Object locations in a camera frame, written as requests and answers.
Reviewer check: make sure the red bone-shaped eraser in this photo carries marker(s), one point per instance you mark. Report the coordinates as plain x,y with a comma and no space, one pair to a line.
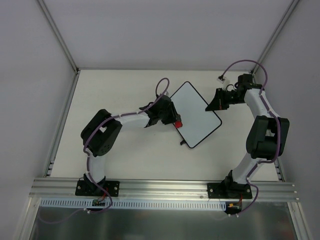
178,124

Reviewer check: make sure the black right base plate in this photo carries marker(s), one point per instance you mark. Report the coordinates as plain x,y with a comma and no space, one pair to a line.
232,191

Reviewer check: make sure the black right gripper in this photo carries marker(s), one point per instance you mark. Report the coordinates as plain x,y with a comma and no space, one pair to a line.
223,96

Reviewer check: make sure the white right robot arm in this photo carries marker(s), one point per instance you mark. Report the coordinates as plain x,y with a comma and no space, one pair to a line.
264,144

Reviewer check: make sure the aluminium right corner post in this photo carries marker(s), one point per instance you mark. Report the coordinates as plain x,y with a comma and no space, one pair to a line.
293,4

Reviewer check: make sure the aluminium mounting rail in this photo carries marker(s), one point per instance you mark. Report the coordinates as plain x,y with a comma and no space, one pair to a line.
179,190

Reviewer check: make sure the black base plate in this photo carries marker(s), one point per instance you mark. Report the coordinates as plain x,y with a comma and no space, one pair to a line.
85,187
232,191

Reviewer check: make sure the aluminium corner post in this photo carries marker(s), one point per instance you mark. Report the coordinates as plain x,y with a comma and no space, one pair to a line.
57,34
293,4

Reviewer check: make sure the black-framed small whiteboard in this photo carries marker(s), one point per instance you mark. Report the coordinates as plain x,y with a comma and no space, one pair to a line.
197,123

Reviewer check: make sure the aluminium left corner post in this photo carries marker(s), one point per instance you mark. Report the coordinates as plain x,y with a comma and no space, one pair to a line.
57,34

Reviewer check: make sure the white slotted cable duct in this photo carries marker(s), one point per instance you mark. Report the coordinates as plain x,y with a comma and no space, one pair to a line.
134,204

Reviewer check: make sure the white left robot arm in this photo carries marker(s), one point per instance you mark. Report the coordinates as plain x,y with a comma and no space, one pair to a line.
100,134

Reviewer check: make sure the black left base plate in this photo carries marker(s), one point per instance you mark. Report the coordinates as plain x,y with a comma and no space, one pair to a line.
85,187

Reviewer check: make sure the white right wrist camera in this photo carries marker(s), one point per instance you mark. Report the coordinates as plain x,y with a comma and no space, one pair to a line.
223,80

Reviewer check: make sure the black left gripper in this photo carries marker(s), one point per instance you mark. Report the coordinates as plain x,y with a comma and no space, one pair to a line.
171,113

